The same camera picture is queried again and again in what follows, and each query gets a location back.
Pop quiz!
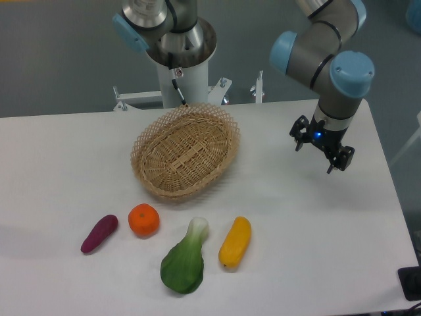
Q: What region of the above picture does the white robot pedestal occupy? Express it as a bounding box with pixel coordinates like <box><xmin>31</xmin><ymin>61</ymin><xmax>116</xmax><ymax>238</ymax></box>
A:
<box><xmin>145</xmin><ymin>16</ymin><xmax>218</xmax><ymax>109</ymax></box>

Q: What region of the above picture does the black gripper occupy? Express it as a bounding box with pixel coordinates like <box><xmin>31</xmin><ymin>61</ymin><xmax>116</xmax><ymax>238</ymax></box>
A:
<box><xmin>289</xmin><ymin>112</ymin><xmax>355</xmax><ymax>174</ymax></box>

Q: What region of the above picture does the orange tangerine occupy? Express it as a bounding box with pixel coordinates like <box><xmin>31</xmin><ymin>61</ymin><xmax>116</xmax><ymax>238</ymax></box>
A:
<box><xmin>128</xmin><ymin>203</ymin><xmax>160</xmax><ymax>237</ymax></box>

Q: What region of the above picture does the black device at table edge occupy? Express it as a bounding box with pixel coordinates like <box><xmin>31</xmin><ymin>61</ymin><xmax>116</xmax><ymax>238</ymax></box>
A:
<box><xmin>397</xmin><ymin>266</ymin><xmax>420</xmax><ymax>302</ymax></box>

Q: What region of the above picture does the black cable on pedestal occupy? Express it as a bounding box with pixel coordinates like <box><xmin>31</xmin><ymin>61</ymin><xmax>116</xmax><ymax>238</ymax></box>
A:
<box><xmin>167</xmin><ymin>52</ymin><xmax>189</xmax><ymax>109</ymax></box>

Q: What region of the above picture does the purple sweet potato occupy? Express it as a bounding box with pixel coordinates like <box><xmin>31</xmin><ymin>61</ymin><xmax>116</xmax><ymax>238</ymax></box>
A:
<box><xmin>80</xmin><ymin>215</ymin><xmax>118</xmax><ymax>254</ymax></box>

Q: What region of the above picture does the white clamp post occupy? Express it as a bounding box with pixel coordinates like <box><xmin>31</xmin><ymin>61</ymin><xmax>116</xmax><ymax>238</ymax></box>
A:
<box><xmin>250</xmin><ymin>70</ymin><xmax>265</xmax><ymax>104</ymax></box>

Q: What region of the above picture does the woven wicker basket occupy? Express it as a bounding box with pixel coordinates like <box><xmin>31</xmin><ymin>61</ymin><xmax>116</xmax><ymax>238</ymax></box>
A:
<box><xmin>130</xmin><ymin>103</ymin><xmax>241</xmax><ymax>199</ymax></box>

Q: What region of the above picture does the green bok choy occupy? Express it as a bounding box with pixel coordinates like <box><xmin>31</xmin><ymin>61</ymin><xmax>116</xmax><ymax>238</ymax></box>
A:
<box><xmin>160</xmin><ymin>217</ymin><xmax>209</xmax><ymax>294</ymax></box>

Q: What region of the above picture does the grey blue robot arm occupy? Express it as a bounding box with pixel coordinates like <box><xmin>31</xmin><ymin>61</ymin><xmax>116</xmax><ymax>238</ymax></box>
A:
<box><xmin>112</xmin><ymin>1</ymin><xmax>375</xmax><ymax>171</ymax></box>

